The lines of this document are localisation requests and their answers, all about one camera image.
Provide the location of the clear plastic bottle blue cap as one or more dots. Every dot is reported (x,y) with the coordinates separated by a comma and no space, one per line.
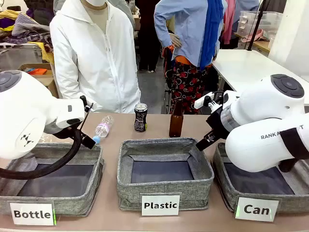
(103,128)

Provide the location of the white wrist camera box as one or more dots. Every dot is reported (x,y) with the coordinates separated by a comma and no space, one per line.
(201,101)

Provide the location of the white face mask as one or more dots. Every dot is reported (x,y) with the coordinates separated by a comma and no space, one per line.
(95,2)

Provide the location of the crushed black drink can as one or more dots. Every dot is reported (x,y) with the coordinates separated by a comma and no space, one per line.
(140,118)

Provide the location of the black pole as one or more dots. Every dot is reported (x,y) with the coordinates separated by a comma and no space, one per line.
(257,26)

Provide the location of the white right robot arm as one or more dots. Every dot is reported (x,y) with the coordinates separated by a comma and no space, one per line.
(265,116)

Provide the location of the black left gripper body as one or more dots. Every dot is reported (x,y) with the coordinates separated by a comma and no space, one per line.
(87,141)

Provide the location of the white Can label sign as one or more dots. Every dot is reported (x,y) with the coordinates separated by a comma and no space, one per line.
(256,209)

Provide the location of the blue-shirt person's right hand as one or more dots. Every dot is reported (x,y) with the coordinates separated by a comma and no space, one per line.
(175,40)

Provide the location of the cardboard box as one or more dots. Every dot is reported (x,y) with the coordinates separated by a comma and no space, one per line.
(47,81)

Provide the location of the person in dark clothes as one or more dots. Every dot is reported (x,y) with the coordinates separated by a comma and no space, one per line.
(148,36)

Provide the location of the grey fabric basket Can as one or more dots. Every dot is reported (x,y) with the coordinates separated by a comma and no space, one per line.
(223,191)

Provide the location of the person in white jacket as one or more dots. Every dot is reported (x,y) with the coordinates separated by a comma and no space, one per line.
(96,62)

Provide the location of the white table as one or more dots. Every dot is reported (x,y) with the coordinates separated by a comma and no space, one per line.
(243,65)

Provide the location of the blue scarf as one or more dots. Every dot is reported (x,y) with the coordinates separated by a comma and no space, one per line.
(212,29)

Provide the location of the grey fabric basket Bottle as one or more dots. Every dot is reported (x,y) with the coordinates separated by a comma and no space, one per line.
(79,203)

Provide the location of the pink hanging garment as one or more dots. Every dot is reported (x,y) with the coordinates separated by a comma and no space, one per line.
(229,21)

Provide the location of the grey fabric basket Plastic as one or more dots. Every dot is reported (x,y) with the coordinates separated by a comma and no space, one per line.
(130,193)

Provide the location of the clear plastic storage boxes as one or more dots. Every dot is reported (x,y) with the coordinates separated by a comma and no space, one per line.
(248,21)

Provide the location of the brown glass bottle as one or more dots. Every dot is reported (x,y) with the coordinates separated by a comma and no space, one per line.
(175,123)

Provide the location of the white Plastic label sign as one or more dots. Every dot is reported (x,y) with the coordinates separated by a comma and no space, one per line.
(160,205)

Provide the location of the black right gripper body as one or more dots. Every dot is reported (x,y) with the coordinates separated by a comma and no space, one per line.
(217,125)

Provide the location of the pile of clothes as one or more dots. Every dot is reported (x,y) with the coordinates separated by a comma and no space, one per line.
(24,26)

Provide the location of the wooden desk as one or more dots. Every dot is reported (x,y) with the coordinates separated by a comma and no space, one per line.
(262,45)

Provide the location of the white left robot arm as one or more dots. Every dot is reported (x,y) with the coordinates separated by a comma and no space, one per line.
(24,116)

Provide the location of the white Bottle label sign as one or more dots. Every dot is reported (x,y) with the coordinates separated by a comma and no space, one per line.
(32,213)

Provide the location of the person in blue shirt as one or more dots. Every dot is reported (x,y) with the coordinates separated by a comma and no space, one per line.
(188,31)

